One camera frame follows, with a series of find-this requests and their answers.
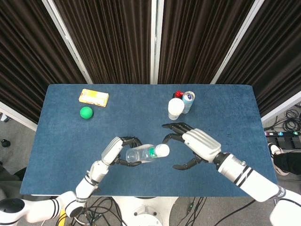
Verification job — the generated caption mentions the black foot pedals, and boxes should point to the black foot pedals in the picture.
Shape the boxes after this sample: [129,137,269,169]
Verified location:
[268,136,301,149]

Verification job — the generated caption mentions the light blue beverage can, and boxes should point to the light blue beverage can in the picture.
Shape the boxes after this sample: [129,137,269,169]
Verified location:
[182,90,196,114]

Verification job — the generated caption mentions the black trouser leg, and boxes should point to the black trouser leg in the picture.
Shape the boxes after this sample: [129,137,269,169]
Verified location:
[274,150,301,175]

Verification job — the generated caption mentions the black cable coil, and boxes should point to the black cable coil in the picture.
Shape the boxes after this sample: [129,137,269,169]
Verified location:
[281,108,301,132]

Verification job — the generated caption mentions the black floor cable tangle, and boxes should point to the black floor cable tangle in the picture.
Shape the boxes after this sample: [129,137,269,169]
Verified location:
[57,196,125,226]

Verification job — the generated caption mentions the blue table cloth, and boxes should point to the blue table cloth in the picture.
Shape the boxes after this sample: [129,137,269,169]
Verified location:
[20,84,282,197]

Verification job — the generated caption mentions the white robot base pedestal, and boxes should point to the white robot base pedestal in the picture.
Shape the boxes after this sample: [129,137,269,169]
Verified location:
[112,196,179,226]

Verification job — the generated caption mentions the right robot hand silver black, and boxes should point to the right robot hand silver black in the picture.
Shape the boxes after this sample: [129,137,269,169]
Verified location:
[161,122,222,170]

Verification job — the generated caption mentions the black cable with green plug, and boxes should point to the black cable with green plug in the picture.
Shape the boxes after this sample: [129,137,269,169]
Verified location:
[181,196,209,226]

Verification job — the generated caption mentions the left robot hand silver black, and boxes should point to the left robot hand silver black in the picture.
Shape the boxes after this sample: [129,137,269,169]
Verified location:
[101,136,143,167]

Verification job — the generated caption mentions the yellow snack package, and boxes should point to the yellow snack package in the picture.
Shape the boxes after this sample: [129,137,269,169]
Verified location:
[78,89,110,108]

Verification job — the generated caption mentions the white bottle cap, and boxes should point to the white bottle cap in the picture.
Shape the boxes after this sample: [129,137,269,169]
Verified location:
[155,143,170,158]

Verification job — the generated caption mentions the green ball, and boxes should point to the green ball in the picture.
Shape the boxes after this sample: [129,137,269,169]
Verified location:
[79,106,94,120]

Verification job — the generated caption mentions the transparent plastic water bottle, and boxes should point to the transparent plastic water bottle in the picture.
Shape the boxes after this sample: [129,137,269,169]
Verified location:
[126,144,163,164]

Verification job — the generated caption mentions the white sneaker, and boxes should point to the white sneaker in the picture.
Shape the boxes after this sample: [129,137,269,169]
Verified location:
[268,144,292,177]

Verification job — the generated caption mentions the brown curtain partition panel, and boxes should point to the brown curtain partition panel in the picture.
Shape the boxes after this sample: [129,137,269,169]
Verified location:
[210,0,301,124]
[156,0,257,85]
[0,0,93,131]
[42,0,158,85]

